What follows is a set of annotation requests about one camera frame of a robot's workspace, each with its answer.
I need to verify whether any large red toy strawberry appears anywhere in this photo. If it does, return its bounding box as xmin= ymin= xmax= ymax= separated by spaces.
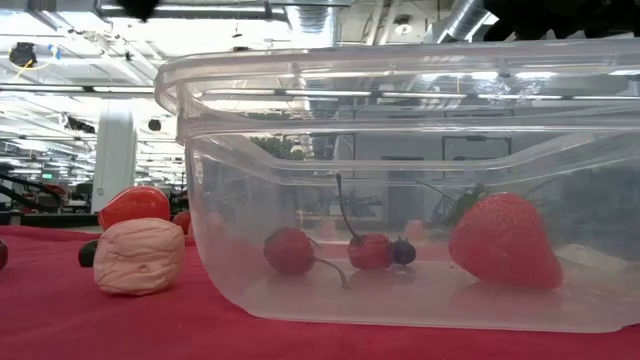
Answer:
xmin=417 ymin=180 xmax=565 ymax=291

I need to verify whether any small pink toy peach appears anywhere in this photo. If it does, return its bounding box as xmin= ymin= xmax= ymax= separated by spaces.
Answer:
xmin=402 ymin=218 xmax=429 ymax=241
xmin=203 ymin=210 xmax=226 ymax=236

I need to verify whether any dark toy blueberry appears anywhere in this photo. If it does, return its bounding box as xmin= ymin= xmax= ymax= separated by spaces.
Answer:
xmin=77 ymin=239 xmax=100 ymax=269
xmin=392 ymin=237 xmax=418 ymax=266

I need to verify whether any red toy cherry with stem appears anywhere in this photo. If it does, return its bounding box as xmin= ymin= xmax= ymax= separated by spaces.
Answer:
xmin=263 ymin=225 xmax=350 ymax=291
xmin=334 ymin=172 xmax=396 ymax=272

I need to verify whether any small red toy strawberry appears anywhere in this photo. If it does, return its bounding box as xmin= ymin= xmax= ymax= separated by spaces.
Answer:
xmin=171 ymin=210 xmax=193 ymax=236

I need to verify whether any red toy bell pepper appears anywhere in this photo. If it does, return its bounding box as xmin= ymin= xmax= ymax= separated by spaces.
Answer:
xmin=97 ymin=185 xmax=172 ymax=232

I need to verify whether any clear plastic tupperware container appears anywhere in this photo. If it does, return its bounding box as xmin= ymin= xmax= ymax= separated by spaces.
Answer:
xmin=153 ymin=38 xmax=640 ymax=334

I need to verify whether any small white card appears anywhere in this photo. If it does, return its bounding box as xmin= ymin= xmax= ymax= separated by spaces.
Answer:
xmin=557 ymin=242 xmax=640 ymax=274

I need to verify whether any green succulent in patterned pot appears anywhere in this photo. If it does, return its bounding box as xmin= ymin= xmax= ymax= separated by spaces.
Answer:
xmin=249 ymin=135 xmax=309 ymax=162

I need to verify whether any pink wrinkled toy fruit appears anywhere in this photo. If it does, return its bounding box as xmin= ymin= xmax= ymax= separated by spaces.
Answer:
xmin=92 ymin=217 xmax=186 ymax=297

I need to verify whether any red cloth mat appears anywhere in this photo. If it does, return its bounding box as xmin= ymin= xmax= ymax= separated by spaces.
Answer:
xmin=0 ymin=224 xmax=640 ymax=360

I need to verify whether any smooth silver air duct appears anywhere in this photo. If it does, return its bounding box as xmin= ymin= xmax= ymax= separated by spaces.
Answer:
xmin=424 ymin=0 xmax=501 ymax=44

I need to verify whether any corrugated silver air duct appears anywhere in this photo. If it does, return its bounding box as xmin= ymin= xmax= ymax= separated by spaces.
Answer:
xmin=284 ymin=3 xmax=346 ymax=49

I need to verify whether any black ceiling device yellow cable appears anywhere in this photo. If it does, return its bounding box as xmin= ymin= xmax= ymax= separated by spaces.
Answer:
xmin=8 ymin=42 xmax=39 ymax=69

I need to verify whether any black aluminium table frame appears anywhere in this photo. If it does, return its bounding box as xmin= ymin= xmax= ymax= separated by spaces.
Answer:
xmin=0 ymin=212 xmax=99 ymax=229

